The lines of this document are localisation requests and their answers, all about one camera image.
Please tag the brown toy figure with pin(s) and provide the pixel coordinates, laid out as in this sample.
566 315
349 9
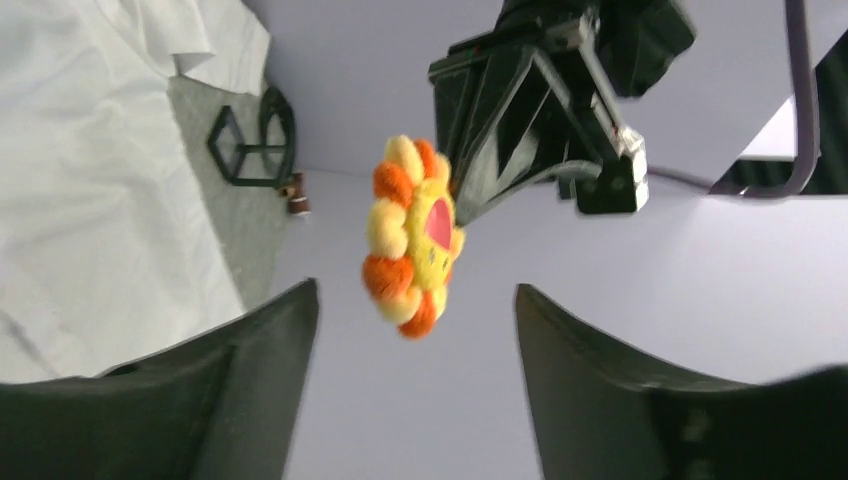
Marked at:
293 192

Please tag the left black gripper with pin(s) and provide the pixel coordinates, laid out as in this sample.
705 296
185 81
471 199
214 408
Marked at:
537 99

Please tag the white button shirt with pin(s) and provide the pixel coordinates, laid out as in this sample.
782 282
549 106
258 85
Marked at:
108 252

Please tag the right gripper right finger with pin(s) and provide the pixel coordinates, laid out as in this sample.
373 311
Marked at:
603 409

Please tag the orange yellow flower brooch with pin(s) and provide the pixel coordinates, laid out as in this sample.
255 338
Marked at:
413 236

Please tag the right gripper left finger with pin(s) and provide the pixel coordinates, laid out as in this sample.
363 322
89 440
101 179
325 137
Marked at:
222 405

